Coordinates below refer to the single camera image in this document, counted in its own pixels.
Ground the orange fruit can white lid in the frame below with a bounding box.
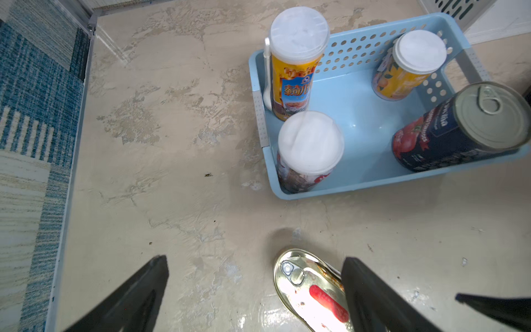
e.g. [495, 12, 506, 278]
[372, 30, 447, 101]

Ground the dark tomato tin can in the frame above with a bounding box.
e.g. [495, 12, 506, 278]
[392, 82, 530, 172]

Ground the oval gold fish tin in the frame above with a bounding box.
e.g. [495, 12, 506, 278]
[274, 248, 354, 331]

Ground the yellow can white lid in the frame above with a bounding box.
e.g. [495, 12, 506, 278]
[268, 6, 330, 121]

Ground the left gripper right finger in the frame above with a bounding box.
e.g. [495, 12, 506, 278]
[341, 257, 440, 331]

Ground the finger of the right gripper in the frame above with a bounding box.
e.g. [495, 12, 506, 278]
[455, 293, 530, 331]

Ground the light blue plastic basket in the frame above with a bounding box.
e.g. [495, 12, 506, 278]
[248, 12, 531, 201]

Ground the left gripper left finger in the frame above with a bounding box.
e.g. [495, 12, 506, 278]
[67, 255, 170, 331]

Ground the white file organizer box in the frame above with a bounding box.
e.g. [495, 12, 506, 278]
[418, 0, 530, 44]

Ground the red label can white lid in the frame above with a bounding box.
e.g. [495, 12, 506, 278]
[277, 111, 345, 194]

